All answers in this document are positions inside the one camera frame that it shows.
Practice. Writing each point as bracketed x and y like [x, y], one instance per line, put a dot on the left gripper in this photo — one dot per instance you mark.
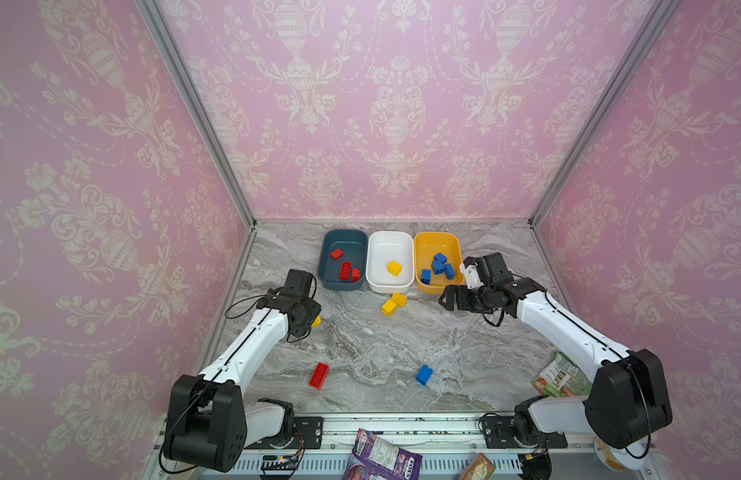
[315, 309]

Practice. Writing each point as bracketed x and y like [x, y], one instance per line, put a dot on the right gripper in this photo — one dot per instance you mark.
[461, 297]

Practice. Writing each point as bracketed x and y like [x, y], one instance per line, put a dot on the yellow container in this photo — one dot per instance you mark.
[426, 246]

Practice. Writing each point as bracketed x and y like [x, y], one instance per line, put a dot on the yellow lego brick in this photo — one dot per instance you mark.
[399, 299]
[389, 308]
[394, 268]

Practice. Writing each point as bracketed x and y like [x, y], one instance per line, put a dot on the dark teal container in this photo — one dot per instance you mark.
[355, 245]

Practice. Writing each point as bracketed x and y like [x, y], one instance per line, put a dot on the small red lego brick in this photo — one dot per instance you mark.
[337, 254]

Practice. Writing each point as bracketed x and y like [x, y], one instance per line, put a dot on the white container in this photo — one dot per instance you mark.
[383, 248]

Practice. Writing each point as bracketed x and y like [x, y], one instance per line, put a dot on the long red lego brick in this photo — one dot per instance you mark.
[319, 376]

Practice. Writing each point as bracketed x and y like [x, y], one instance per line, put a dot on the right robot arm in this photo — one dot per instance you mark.
[628, 399]

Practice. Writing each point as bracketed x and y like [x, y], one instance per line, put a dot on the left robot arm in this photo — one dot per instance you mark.
[208, 425]

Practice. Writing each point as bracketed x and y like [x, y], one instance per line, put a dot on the green snack bag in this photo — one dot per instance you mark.
[561, 378]

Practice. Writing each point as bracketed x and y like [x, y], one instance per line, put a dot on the brown snack packet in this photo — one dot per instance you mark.
[481, 468]

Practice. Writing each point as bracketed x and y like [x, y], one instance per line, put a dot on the purple snack bag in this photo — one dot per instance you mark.
[374, 458]

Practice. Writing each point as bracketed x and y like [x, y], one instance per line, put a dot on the white round can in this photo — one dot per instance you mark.
[618, 460]

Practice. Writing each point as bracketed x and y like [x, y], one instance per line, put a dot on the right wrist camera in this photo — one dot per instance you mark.
[470, 274]

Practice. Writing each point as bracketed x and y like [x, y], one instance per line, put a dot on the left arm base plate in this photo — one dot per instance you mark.
[308, 431]

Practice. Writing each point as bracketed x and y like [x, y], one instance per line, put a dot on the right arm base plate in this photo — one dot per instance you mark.
[511, 432]

